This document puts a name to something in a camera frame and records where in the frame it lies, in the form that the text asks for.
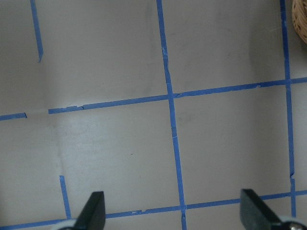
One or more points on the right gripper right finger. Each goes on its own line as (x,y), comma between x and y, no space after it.
(256,215)

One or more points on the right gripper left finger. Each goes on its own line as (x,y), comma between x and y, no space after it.
(93,215)

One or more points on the woven wicker basket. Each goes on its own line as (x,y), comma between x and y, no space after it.
(299,18)

